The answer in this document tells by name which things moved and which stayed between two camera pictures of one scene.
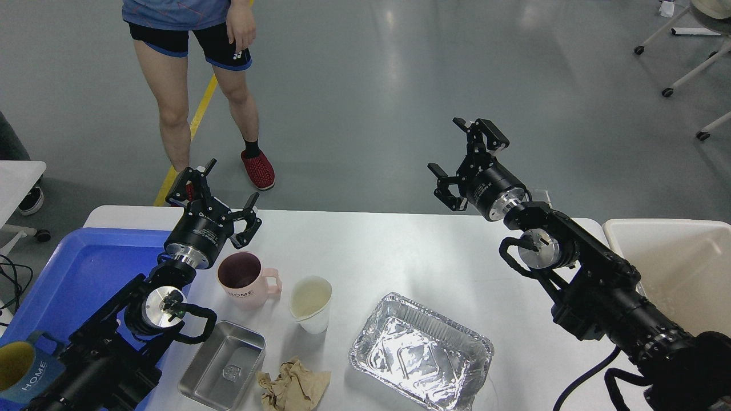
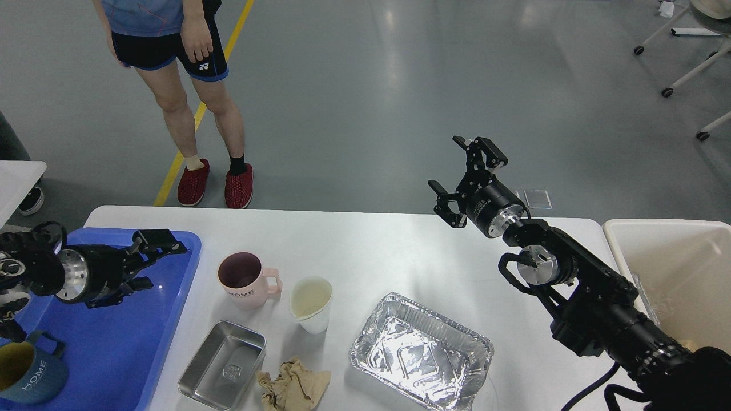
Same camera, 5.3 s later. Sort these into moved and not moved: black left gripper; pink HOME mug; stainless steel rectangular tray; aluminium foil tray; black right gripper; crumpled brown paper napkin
Moved: black right gripper; black left gripper
Not moved: stainless steel rectangular tray; crumpled brown paper napkin; pink HOME mug; aluminium foil tray
